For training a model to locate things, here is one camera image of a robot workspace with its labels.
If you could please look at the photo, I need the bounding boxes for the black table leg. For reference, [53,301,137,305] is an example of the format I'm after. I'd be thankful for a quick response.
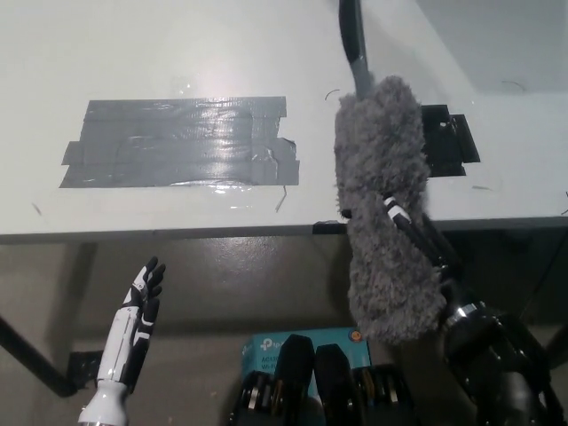
[0,313,80,399]

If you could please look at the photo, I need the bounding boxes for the grey fluffy duster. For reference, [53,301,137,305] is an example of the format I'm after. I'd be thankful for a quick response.
[332,0,449,346]

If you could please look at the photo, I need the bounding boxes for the black tape patch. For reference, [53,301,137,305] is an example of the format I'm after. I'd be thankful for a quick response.
[419,104,483,179]

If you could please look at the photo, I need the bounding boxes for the small black tape strip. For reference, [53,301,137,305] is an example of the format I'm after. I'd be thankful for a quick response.
[312,219,350,236]

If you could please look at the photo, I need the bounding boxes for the black floor plate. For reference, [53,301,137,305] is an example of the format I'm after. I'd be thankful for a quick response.
[67,350,106,392]

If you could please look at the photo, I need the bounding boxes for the black robot torso blocks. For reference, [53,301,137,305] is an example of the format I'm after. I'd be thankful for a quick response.
[228,335,421,426]

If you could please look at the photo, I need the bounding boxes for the teal router box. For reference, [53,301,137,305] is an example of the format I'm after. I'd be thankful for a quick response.
[241,327,372,383]

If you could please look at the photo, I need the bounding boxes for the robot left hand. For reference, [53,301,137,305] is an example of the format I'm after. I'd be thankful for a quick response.
[95,256,168,392]

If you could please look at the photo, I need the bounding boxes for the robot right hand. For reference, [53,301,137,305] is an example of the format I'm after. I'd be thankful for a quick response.
[381,193,552,401]

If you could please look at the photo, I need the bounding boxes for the grey duct tape patch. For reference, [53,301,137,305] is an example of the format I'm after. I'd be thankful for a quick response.
[58,96,302,191]

